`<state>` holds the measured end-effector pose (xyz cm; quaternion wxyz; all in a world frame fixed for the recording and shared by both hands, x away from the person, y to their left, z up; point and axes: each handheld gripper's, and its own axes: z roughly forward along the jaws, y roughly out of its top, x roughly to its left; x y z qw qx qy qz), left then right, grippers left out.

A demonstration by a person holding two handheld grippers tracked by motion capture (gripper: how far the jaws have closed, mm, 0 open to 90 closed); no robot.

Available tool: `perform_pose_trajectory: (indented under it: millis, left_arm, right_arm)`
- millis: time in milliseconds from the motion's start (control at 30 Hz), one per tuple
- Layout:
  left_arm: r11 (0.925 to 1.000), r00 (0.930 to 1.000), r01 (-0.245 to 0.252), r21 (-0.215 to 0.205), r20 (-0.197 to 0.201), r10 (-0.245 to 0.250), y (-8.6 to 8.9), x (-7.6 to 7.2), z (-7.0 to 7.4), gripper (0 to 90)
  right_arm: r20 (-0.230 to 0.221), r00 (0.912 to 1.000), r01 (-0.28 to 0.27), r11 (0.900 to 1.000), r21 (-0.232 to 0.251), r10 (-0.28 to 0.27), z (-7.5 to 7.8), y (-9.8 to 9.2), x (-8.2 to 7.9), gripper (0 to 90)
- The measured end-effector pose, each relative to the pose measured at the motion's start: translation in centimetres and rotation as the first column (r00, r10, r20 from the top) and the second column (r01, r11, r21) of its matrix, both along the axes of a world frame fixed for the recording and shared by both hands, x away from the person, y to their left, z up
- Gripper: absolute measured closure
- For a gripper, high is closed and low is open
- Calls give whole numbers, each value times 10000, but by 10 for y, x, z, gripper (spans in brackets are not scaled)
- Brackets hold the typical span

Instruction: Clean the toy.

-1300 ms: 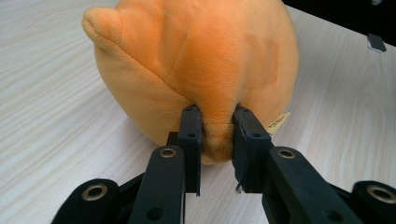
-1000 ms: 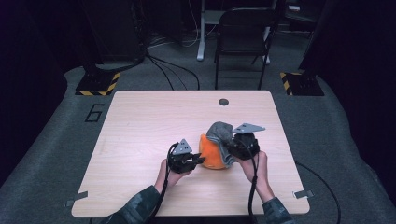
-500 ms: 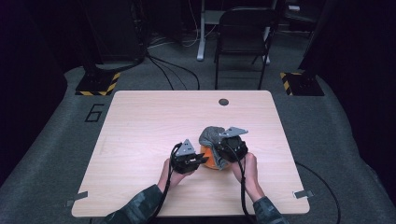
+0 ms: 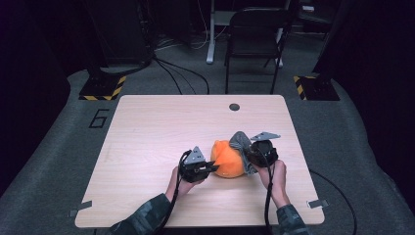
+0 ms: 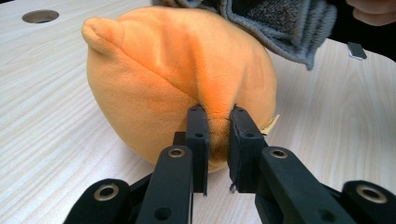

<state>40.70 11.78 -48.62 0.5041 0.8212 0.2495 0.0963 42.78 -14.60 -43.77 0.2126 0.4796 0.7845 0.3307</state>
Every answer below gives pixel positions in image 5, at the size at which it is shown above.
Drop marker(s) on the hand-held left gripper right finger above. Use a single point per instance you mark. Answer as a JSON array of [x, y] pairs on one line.
[[277, 183]]

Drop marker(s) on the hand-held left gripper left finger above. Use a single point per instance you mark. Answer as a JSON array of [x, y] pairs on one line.
[[172, 180]]

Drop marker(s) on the orange plush toy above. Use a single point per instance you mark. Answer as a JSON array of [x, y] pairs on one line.
[[162, 90]]

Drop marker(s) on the grey cloth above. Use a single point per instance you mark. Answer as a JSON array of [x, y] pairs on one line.
[[286, 28]]

